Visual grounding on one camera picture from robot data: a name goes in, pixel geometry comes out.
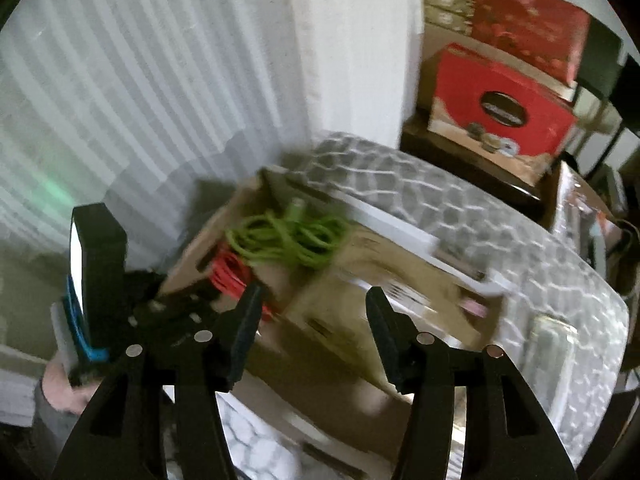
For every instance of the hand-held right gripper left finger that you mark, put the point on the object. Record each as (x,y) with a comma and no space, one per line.
(245,330)

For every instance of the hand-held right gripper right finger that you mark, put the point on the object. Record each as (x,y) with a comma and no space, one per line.
(385,330)

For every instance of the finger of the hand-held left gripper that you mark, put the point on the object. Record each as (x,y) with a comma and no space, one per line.
(145,287)
(185,317)

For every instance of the large gold tissue pack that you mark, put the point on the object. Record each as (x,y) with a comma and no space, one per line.
(345,320)

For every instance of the white cardboard box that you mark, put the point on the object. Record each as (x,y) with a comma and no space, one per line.
(325,385)

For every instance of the clear plastic case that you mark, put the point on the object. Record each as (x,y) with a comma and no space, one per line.
(550,355)

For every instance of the person's left forearm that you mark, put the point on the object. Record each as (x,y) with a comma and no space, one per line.
(47,430)

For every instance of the person's left hand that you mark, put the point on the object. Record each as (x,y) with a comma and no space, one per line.
(62,385)

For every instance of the white striped curtain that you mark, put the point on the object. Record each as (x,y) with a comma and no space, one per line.
(125,85)

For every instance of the dark wooden cabinet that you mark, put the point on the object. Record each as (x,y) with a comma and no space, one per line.
(450,155)

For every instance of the open cardboard box of clutter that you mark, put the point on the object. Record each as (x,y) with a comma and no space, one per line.
(575,195)

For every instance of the black speaker on stand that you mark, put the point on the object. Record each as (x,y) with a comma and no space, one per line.
(600,60)

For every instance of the red floral gift bag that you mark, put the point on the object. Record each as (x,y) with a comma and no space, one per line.
(525,10)

